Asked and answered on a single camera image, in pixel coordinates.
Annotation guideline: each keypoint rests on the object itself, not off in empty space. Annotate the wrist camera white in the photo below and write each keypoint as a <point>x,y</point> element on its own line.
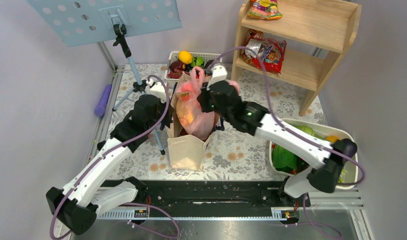
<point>157,89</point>
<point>219,73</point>

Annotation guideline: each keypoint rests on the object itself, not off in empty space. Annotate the red snack bag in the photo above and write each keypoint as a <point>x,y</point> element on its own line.
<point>270,50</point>

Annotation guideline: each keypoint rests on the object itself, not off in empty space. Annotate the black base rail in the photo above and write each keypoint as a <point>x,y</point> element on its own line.
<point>215,199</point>

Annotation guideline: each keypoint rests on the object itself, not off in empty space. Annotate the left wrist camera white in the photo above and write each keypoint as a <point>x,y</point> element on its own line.
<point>157,89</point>

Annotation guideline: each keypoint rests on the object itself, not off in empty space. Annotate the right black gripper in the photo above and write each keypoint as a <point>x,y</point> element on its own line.
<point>203,99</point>

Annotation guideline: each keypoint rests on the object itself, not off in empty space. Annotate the wooden two-tier shelf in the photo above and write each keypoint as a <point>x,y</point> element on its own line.
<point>318,33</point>

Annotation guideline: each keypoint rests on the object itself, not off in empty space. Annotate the white vegetable bin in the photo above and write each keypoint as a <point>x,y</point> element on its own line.
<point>350,171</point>

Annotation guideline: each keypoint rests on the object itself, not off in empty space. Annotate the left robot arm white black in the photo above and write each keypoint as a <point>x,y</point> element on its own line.
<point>78,204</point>

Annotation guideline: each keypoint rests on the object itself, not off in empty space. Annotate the green cabbage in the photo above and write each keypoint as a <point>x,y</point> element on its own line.
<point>306,129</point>

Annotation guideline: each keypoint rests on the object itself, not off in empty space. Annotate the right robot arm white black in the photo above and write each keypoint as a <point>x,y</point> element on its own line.
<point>325,159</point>

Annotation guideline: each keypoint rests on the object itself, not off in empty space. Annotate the pink plastic grocery bag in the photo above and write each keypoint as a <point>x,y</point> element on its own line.
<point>194,121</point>

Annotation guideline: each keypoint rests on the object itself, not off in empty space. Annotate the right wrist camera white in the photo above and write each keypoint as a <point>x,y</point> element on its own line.
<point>219,73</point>

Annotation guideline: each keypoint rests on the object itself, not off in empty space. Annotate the yellow orange pepper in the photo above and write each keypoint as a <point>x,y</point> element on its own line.
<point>332,138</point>

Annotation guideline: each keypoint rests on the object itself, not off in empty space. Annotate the purple handle tool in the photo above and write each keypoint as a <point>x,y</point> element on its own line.
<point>100,108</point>

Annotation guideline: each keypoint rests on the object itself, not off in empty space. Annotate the colourful snack bag top shelf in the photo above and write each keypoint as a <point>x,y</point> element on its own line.
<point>264,10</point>

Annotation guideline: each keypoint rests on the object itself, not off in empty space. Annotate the white perforated fruit basket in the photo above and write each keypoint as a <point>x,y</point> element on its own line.
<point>175,68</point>

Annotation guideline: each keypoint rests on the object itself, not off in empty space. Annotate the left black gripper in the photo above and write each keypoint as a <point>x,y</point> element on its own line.
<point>170,111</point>

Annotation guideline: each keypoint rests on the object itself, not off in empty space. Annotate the light blue music stand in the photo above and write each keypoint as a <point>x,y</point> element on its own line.
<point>81,22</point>

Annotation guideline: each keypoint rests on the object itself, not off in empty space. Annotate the beige canvas tote bag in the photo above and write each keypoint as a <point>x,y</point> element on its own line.
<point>185,151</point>

